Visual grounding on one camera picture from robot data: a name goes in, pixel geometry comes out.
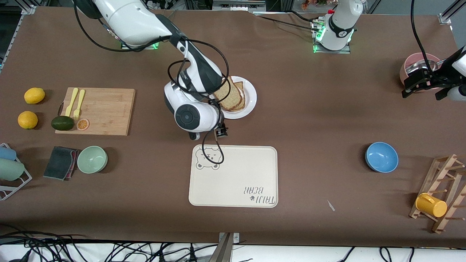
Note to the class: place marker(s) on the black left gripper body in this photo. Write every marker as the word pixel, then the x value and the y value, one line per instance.
pixel 432 79

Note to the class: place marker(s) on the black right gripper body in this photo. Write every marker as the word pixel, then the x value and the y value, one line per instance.
pixel 221 131

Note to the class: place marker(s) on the plain brown bread slice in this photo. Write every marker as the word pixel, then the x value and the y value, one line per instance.
pixel 229 96

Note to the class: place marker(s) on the round white plate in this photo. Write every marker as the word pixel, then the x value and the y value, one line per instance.
pixel 251 98

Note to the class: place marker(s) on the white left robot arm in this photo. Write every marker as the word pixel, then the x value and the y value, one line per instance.
pixel 340 25

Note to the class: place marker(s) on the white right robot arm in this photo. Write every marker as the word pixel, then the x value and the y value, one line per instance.
pixel 138 22

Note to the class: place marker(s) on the metal scoop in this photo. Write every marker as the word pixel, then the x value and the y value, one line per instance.
pixel 424 64

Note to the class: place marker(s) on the pink bowl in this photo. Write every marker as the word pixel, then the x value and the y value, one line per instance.
pixel 402 72

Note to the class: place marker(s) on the cream bear print tray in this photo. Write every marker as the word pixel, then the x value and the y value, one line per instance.
pixel 240 174

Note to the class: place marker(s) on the blue bowl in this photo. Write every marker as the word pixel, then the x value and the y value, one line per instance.
pixel 381 157

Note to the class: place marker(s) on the wooden mug rack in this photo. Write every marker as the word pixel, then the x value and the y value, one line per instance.
pixel 435 179

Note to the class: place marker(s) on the yellow mug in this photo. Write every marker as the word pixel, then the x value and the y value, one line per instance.
pixel 431 205

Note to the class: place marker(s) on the wooden cutting board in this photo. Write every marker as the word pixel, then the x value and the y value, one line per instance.
pixel 105 112

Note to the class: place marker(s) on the small white paper scrap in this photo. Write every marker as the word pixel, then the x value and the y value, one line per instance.
pixel 331 205

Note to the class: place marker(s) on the pale green bowl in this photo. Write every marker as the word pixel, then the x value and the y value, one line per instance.
pixel 91 159

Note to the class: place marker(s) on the orange fruit slice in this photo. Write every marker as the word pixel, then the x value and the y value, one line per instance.
pixel 82 124

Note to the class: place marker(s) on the yellow plastic fork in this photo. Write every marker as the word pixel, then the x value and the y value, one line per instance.
pixel 79 102

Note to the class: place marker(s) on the yellow plastic knife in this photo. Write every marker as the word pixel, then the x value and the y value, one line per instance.
pixel 72 100

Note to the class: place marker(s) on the dark green avocado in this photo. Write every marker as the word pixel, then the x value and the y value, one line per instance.
pixel 62 123

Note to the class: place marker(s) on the dark grey folded cloth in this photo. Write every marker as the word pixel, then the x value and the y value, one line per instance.
pixel 58 163

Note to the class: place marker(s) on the oval yellow lemon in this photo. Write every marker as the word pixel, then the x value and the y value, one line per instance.
pixel 34 95

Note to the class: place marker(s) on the round yellow citrus fruit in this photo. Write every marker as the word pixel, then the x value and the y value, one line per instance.
pixel 27 120

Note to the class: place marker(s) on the pale green cup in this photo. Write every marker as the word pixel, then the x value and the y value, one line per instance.
pixel 11 169

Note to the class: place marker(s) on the light blue cup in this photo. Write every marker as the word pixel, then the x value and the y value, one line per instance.
pixel 7 153

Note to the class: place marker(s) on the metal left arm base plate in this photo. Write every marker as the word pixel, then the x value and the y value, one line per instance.
pixel 347 51

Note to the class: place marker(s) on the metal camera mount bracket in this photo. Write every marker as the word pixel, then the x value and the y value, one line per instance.
pixel 224 251

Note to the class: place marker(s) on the aluminium frame rail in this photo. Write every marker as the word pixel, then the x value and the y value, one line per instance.
pixel 238 5

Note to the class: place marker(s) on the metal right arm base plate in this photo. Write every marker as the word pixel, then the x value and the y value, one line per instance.
pixel 125 46

